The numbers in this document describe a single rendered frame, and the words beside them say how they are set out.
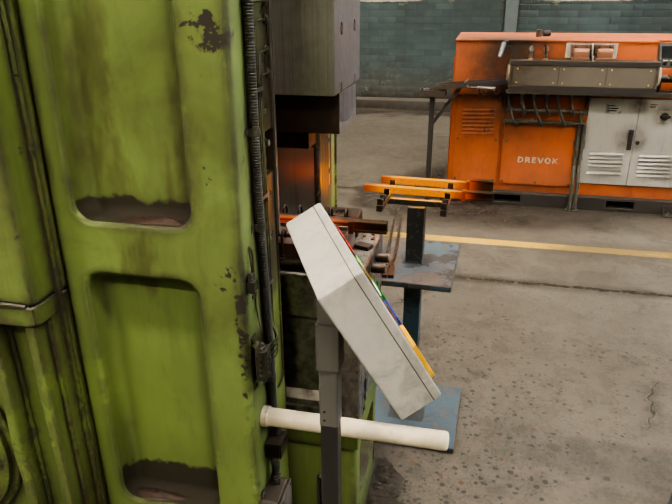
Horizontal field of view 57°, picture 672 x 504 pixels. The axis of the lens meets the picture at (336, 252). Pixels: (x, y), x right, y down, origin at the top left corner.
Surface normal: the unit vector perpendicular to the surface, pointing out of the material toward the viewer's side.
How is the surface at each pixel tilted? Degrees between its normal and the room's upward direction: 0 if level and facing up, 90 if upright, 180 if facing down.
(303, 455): 90
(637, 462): 0
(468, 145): 90
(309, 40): 90
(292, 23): 90
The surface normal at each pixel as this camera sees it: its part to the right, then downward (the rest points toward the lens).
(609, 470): 0.00, -0.92
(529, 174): -0.22, 0.38
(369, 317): 0.22, 0.37
